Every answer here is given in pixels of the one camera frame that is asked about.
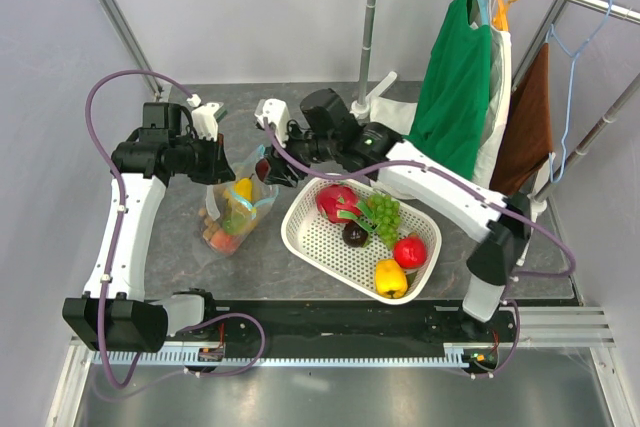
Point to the orange peach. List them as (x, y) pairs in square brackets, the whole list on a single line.
[(223, 243)]

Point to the white garment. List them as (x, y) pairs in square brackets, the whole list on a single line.
[(399, 115)]

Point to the brown longan bunch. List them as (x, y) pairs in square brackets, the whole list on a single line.
[(208, 225)]

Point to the brown towel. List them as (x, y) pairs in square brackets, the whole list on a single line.
[(527, 140)]

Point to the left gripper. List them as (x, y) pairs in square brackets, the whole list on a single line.
[(219, 170)]

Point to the yellow lemon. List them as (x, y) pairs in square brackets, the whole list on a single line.
[(243, 188)]

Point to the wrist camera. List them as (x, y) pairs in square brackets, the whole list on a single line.
[(206, 117), (274, 113)]

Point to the metal clothes rack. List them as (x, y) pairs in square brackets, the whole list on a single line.
[(361, 106)]

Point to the yellow bell pepper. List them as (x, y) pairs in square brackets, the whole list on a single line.
[(390, 279)]

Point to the clear zip top bag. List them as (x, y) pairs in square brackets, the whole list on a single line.
[(215, 201)]

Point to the red pomegranate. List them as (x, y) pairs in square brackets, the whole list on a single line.
[(410, 252)]

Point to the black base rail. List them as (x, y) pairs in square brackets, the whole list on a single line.
[(352, 329)]

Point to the light blue hanger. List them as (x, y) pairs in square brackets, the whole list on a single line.
[(478, 12)]

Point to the green shirt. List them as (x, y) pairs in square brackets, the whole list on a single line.
[(454, 98)]

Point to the dark red plum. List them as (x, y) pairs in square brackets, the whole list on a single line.
[(262, 169)]

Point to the white plastic basket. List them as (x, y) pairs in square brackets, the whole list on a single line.
[(317, 241)]

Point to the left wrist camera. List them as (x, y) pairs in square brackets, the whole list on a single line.
[(206, 117)]

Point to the white cable duct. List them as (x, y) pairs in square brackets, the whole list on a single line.
[(179, 355)]

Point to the dark mangosteen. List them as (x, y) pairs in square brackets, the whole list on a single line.
[(356, 235)]

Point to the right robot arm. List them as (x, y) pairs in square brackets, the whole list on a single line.
[(495, 222)]

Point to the blue wire hanger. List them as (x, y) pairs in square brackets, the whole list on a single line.
[(557, 173)]

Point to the green grape bunch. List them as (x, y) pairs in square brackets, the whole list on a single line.
[(385, 218)]

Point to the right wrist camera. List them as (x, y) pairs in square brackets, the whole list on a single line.
[(274, 113)]

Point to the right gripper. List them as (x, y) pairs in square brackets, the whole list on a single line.
[(279, 174)]

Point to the orange green mango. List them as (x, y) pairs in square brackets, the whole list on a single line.
[(238, 220)]

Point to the pink dragon fruit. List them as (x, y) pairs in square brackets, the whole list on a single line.
[(338, 203)]

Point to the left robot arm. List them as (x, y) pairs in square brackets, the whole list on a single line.
[(112, 311)]

